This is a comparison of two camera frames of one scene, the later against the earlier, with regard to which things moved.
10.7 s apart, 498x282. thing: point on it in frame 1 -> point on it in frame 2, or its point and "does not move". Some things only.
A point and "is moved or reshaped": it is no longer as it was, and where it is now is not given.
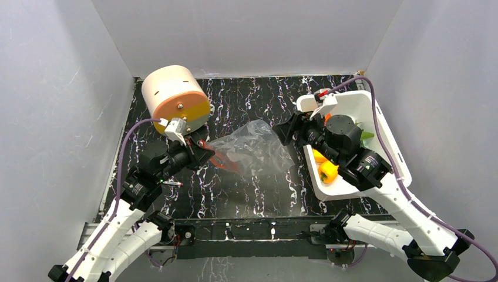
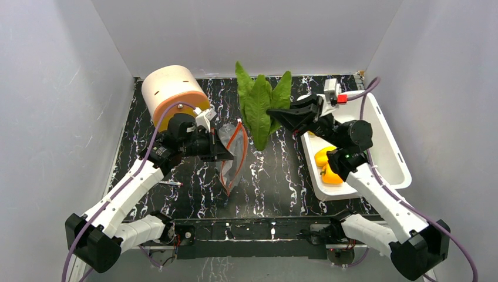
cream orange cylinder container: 175,91 does not move
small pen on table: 171,182 does not move
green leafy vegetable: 364,135 -> 256,96
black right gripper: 299,127 -> 315,113
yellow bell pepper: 319,157 is moved or reshaped
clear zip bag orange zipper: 251,149 is moved or reshaped
